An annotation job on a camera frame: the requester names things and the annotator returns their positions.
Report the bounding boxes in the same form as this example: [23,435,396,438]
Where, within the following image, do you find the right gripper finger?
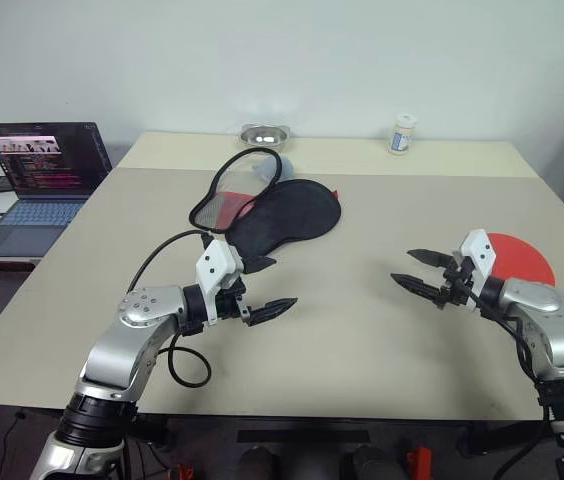
[389,272,446,307]
[405,247,450,269]

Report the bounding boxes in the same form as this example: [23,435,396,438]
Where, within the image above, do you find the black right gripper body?
[435,251,483,312]

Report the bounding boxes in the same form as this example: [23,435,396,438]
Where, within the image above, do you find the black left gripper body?
[213,272,252,329]

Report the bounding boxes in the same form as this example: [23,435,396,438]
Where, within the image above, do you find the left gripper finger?
[241,256,279,276]
[240,297,300,329]

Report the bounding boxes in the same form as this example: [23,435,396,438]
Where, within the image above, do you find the black red paddle case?
[188,147,343,272]

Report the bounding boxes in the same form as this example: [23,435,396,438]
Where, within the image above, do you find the pale blue crumpled cloth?
[253,153,296,182]

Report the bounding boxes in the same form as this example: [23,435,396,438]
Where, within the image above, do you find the white plastic bottle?
[387,113,418,156]

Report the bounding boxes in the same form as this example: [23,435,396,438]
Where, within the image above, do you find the stainless steel bowl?
[239,123,292,151]

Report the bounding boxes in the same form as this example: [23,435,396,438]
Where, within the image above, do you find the dark rounded shape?
[351,444,403,480]
[239,446,276,480]

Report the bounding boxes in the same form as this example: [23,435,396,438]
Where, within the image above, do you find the open blue-grey laptop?
[0,121,114,259]

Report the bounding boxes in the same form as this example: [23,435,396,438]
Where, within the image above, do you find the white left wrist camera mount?
[194,239,244,325]

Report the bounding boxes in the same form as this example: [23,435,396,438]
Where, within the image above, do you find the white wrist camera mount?
[194,239,244,325]
[458,228,497,296]

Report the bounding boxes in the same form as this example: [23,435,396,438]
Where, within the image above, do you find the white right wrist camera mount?
[458,228,497,296]

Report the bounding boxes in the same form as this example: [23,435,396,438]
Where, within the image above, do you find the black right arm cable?
[481,299,538,382]

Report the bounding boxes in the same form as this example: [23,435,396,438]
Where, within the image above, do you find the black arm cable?
[126,229,213,389]
[481,299,538,382]

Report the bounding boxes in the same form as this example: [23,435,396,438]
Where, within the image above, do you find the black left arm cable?
[126,229,213,389]

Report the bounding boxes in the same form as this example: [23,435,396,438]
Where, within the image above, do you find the black table frame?
[131,412,553,459]

